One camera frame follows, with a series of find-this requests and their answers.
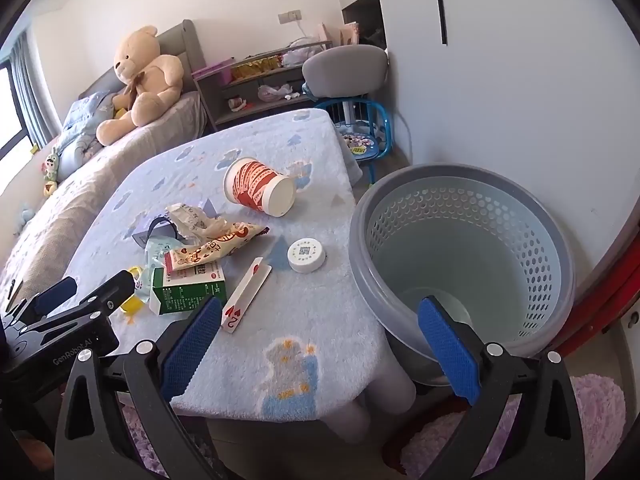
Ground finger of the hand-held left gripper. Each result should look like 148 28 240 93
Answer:
30 270 137 333
7 276 78 331

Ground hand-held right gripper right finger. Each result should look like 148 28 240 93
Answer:
417 295 586 480

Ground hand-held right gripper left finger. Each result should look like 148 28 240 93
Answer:
54 296 236 480

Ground yellow plastic piece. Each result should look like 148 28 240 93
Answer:
122 266 151 313

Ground green and white carton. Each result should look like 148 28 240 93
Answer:
148 265 228 317

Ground lavender cardboard box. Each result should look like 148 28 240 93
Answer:
134 199 220 247

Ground red and white playing card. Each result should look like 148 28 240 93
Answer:
221 257 273 334

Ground red and cream snack wrapper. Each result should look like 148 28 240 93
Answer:
164 222 269 273

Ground white paper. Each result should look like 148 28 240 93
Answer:
166 203 228 246

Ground grey perforated plastic basket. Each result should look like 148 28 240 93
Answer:
348 162 577 386

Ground white round lid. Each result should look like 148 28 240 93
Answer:
286 238 327 274

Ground red and white paper cup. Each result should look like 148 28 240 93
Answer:
223 157 297 218

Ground white table leg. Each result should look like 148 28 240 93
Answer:
367 345 418 413
330 400 371 443

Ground bed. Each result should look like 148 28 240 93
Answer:
0 91 208 306

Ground small green plush toy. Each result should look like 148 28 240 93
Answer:
41 149 62 196

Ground purple fluffy rug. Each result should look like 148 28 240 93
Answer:
115 372 628 480

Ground blue printed quilt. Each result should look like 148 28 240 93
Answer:
50 91 118 183

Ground window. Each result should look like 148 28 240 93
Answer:
0 57 31 153

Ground grey curtain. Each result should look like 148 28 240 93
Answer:
10 32 63 148

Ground grey shelf unit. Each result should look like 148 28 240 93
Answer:
192 40 333 133

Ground beige teddy bear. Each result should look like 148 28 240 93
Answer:
96 25 185 147

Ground blue child chair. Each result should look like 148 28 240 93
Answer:
314 95 396 183

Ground pink box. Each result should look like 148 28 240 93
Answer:
191 57 236 86

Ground white plastic bag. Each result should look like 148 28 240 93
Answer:
257 82 293 103

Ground white fan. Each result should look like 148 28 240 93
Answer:
330 100 371 131

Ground grey headboard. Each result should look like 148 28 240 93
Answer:
78 19 207 106

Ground golden snack packs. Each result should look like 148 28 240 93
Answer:
231 55 281 81

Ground white wardrobe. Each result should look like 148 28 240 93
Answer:
330 0 636 311

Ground red curved frame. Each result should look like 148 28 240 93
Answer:
547 255 640 361

